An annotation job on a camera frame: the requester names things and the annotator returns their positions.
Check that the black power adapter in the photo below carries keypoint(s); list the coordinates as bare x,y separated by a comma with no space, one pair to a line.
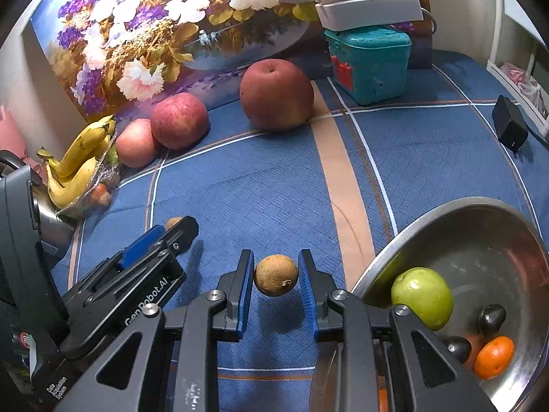
509,123

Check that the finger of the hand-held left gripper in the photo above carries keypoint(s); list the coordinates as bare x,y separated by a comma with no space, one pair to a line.
180,236
141,244

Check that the steel electric kettle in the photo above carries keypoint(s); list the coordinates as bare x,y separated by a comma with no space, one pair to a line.
53,223

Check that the pale red apple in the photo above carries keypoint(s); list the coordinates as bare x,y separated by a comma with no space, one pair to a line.
135,143

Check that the pink plastic bag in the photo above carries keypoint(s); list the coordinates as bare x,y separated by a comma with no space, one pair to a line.
525,83

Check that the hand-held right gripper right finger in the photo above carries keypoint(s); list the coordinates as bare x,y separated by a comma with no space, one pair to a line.
306,296

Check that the small orange fruit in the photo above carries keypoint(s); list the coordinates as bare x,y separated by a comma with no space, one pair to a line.
101,194

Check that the large dark red apple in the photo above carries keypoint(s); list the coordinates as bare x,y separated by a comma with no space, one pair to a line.
276,94

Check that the yellow banana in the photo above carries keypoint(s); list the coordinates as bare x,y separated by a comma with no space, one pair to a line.
70,186
83,146
109,142

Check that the stainless steel basin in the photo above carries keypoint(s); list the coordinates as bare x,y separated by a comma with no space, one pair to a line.
472,244

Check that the brown kiwi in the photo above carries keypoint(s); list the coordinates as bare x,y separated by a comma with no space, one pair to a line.
276,274
173,222

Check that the floral painting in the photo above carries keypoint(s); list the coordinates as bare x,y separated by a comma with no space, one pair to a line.
171,30

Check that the pink plastic item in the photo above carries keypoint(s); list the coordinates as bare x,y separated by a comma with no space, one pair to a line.
10,131

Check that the dark plum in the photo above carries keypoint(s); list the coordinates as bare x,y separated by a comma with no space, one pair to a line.
458,348
492,319

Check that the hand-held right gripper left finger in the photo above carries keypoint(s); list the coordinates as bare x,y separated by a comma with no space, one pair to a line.
246,292

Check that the teal plastic box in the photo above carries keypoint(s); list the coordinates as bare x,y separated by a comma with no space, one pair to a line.
371,66

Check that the small mandarin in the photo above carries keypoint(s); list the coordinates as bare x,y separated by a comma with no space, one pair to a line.
493,357

